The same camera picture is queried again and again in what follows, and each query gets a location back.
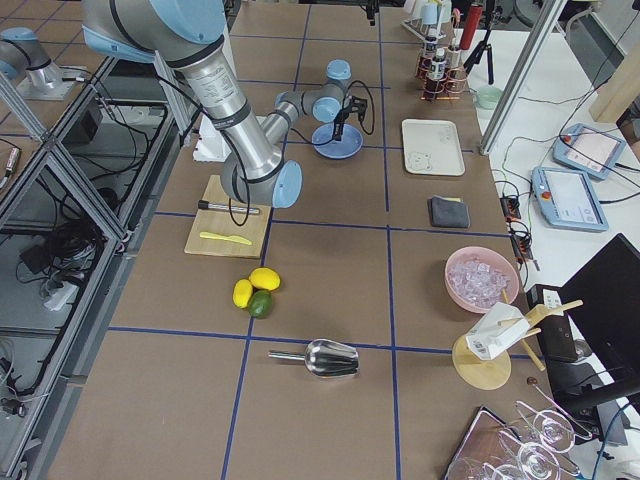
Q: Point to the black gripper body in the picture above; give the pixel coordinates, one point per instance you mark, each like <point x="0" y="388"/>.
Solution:
<point x="340" y="121"/>

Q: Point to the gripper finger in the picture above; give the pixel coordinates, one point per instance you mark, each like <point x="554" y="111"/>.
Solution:
<point x="337" y="132"/>

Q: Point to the blue plastic plate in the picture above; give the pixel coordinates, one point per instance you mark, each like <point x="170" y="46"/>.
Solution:
<point x="350" y="143"/>

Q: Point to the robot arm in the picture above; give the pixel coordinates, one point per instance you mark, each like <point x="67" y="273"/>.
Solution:
<point x="24" y="58"/>
<point x="189" y="36"/>

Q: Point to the cream bear tray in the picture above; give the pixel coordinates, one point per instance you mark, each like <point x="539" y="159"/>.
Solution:
<point x="431" y="147"/>

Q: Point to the bottle white cap lower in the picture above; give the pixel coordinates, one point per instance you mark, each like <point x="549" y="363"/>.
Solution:
<point x="438" y="65"/>

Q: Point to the bottle white cap left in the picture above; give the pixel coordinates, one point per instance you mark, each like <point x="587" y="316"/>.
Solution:
<point x="429" y="49"/>

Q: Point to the green bowl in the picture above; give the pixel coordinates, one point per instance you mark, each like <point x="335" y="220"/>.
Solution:
<point x="488" y="96"/>

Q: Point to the grey yellow folded cloth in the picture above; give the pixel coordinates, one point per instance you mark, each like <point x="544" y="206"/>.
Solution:
<point x="448" y="213"/>

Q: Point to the black tripod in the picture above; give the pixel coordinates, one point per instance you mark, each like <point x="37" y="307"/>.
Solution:
<point x="483" y="48"/>

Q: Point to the red cylinder bottle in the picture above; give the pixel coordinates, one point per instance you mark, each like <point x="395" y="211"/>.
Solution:
<point x="472" y="20"/>

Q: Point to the steel cylinder black cap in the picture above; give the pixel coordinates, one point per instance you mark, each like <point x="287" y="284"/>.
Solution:
<point x="212" y="206"/>

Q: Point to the yellow lemon front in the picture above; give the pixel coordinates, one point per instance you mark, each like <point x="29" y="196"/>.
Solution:
<point x="265" y="278"/>

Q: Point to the yellow lemon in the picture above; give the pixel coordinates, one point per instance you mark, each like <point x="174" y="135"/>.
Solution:
<point x="265" y="278"/>
<point x="242" y="293"/>

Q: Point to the yellow plastic knife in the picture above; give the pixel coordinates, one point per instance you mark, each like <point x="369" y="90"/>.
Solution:
<point x="228" y="238"/>

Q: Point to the yellow lemon back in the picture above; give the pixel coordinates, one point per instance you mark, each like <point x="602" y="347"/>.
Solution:
<point x="242" y="293"/>

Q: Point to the green lime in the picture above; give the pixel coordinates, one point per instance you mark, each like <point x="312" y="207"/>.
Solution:
<point x="260" y="304"/>

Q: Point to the pink bowl of ice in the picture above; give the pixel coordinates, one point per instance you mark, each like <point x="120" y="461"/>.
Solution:
<point x="476" y="278"/>

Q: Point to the metal scoop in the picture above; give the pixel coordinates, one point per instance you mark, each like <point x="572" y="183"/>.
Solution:
<point x="324" y="358"/>

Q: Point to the blue teach pendant near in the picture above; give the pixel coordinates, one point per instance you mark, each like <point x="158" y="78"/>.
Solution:
<point x="567" y="200"/>

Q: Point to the blue teach pendant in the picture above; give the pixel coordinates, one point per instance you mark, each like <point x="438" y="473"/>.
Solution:
<point x="592" y="151"/>
<point x="567" y="200"/>

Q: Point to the blue teach pendant far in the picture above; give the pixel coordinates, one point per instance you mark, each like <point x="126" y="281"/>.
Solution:
<point x="592" y="151"/>

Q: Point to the white paper carton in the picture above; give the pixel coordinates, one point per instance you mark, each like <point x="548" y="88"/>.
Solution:
<point x="501" y="327"/>

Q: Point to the round wooden stand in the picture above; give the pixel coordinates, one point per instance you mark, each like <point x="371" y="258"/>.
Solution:
<point x="493" y="374"/>

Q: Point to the black monitor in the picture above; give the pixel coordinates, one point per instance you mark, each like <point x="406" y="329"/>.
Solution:
<point x="608" y="287"/>

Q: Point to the clear wine glass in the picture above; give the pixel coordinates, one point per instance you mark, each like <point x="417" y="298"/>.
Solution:
<point x="554" y="429"/>

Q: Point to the copper wire bottle rack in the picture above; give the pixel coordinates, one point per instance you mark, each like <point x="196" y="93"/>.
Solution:
<point x="450" y="87"/>

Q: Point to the white wire cup rack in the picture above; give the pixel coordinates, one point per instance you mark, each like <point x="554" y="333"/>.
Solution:
<point x="426" y="17"/>

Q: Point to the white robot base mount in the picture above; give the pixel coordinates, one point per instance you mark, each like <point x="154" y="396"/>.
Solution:
<point x="211" y="146"/>

